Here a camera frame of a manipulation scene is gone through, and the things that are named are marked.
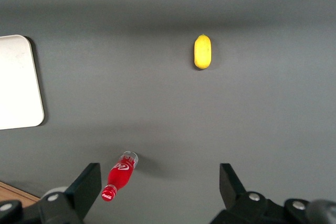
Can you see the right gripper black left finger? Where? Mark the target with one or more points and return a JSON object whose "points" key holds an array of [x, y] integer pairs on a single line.
{"points": [[84, 190]]}

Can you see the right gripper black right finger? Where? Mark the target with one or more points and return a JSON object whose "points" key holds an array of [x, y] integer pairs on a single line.
{"points": [[233, 195]]}

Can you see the cream plastic tray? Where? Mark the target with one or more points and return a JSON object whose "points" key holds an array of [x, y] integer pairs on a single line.
{"points": [[18, 82]]}

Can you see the red cola bottle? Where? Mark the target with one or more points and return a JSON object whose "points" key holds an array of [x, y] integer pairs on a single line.
{"points": [[120, 176]]}

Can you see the wooden drawer cabinet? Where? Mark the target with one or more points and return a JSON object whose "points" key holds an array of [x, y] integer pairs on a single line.
{"points": [[13, 192]]}

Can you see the yellow lemon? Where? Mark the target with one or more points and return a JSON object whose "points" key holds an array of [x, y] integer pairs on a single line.
{"points": [[202, 52]]}

